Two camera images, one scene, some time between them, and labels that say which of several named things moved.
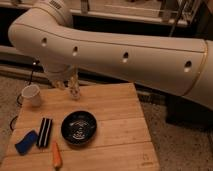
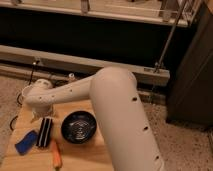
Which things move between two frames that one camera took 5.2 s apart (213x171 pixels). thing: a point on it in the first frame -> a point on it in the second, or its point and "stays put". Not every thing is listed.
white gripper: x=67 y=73 -> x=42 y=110
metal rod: x=176 y=22 stays put
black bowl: x=79 y=127 stays put
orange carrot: x=57 y=158 stays put
